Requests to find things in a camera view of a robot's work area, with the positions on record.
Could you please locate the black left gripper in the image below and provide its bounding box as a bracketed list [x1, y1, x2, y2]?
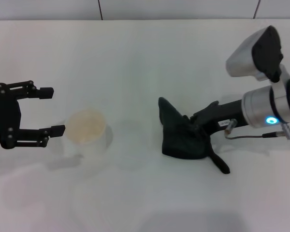
[0, 80, 66, 150]

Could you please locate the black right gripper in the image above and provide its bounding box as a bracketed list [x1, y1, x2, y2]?
[189, 98, 247, 136]

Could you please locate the dark blue rag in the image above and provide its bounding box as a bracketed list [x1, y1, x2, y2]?
[158, 97, 231, 175]

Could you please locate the white paper cup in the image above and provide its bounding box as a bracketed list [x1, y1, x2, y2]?
[64, 109, 114, 158]

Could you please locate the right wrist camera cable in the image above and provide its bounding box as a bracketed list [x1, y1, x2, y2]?
[224, 118, 290, 141]

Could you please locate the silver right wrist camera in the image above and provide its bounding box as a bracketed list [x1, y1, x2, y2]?
[225, 25, 285, 83]

